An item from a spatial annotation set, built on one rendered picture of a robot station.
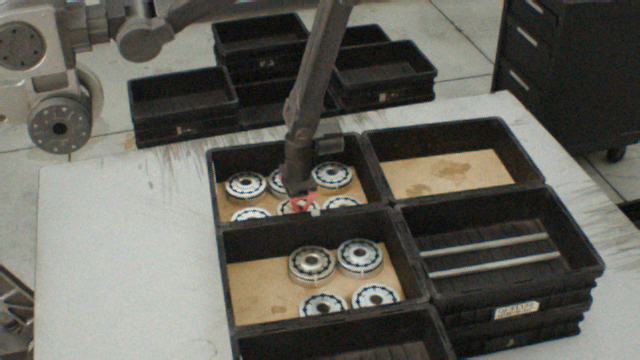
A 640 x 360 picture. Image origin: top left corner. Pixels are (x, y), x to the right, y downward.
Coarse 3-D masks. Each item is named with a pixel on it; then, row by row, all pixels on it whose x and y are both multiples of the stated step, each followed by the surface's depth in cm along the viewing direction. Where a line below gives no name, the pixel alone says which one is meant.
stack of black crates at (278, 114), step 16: (288, 80) 291; (240, 96) 289; (256, 96) 291; (272, 96) 293; (288, 96) 296; (240, 112) 290; (256, 112) 290; (272, 112) 290; (336, 112) 272; (256, 128) 267
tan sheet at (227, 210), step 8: (352, 168) 186; (352, 176) 183; (216, 184) 180; (224, 184) 180; (352, 184) 180; (224, 192) 178; (352, 192) 178; (360, 192) 178; (224, 200) 175; (264, 200) 175; (272, 200) 175; (280, 200) 175; (320, 200) 175; (360, 200) 175; (224, 208) 173; (232, 208) 173; (240, 208) 173; (264, 208) 173; (272, 208) 173; (320, 208) 173; (224, 216) 170; (232, 216) 171
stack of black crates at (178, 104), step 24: (192, 72) 275; (216, 72) 278; (144, 96) 275; (168, 96) 278; (192, 96) 279; (216, 96) 279; (144, 120) 249; (168, 120) 253; (192, 120) 256; (216, 120) 259; (144, 144) 255; (168, 144) 258
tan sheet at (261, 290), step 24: (240, 264) 158; (264, 264) 158; (384, 264) 158; (240, 288) 152; (264, 288) 152; (288, 288) 152; (312, 288) 152; (336, 288) 152; (240, 312) 146; (264, 312) 146; (288, 312) 146
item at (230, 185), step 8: (232, 176) 178; (240, 176) 178; (256, 176) 178; (232, 184) 175; (256, 184) 175; (264, 184) 175; (232, 192) 173; (240, 192) 173; (248, 192) 173; (256, 192) 173
